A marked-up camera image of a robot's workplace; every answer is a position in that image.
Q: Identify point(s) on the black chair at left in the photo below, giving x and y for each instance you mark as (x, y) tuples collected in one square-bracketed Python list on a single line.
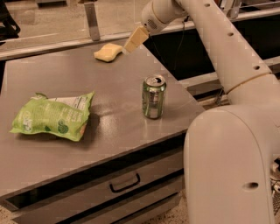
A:
[(9, 29)]

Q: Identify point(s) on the grey drawer cabinet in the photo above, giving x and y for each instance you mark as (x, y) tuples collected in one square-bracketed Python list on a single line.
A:
[(47, 180)]

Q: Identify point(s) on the green rice chip bag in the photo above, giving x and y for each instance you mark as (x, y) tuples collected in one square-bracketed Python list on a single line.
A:
[(65, 117)]

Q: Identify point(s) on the metal bracket left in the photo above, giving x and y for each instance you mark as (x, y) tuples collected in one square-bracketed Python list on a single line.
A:
[(92, 21)]

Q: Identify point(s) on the black drawer handle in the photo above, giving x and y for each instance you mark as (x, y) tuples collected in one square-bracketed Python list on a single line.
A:
[(126, 184)]

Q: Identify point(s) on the yellow sponge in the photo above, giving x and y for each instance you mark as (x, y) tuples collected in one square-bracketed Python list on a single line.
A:
[(108, 52)]

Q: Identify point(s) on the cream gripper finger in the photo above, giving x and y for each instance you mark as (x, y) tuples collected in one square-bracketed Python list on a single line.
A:
[(137, 37)]

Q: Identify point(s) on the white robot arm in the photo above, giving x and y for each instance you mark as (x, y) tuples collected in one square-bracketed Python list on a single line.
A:
[(228, 150)]

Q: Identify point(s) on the green soda can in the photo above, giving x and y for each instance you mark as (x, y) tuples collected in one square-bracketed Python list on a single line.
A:
[(153, 96)]

